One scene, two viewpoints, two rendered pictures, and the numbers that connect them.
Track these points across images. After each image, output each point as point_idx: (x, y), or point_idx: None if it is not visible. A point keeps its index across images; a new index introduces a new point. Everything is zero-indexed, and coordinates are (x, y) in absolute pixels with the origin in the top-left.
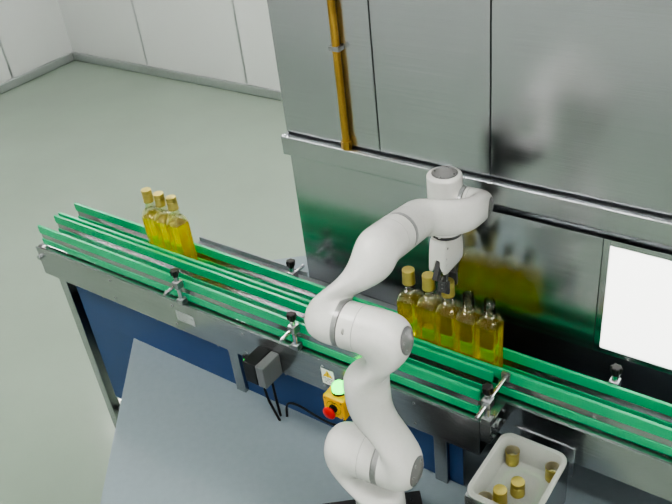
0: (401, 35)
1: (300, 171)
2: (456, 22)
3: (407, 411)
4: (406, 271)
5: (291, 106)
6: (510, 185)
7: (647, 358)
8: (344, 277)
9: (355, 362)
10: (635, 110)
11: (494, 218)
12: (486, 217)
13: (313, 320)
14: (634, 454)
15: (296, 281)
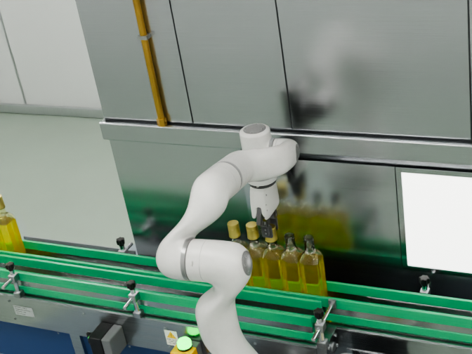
0: (200, 19)
1: (120, 154)
2: (246, 2)
3: None
4: (232, 225)
5: (106, 95)
6: (310, 134)
7: (448, 267)
8: (187, 217)
9: (204, 294)
10: (401, 55)
11: (301, 166)
12: (295, 161)
13: (164, 259)
14: (451, 349)
15: (128, 257)
